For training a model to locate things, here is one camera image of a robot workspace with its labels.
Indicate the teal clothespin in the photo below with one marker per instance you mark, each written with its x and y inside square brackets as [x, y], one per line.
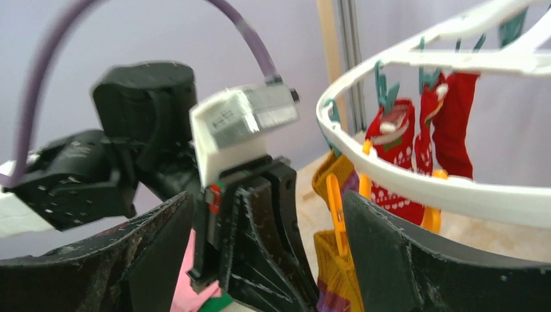
[386, 96]

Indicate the green cloth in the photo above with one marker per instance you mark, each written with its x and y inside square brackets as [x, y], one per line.
[216, 304]

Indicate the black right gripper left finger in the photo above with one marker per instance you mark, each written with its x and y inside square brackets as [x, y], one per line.
[131, 267]

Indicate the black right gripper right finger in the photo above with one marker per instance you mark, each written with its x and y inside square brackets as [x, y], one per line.
[403, 267]

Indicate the orange clothespin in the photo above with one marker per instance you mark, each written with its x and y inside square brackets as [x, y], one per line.
[337, 214]
[432, 216]

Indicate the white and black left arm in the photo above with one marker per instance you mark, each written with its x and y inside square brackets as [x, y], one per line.
[174, 168]

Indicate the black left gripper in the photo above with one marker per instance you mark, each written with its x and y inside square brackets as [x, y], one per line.
[247, 239]

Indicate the red patterned sock pair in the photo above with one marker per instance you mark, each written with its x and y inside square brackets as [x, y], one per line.
[392, 136]

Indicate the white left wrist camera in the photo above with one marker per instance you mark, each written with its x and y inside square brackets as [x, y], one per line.
[229, 128]

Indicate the wooden drying rack frame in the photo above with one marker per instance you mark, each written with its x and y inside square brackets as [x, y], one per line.
[330, 38]

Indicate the white plastic clip hanger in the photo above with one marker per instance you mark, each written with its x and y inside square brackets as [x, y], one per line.
[485, 39]

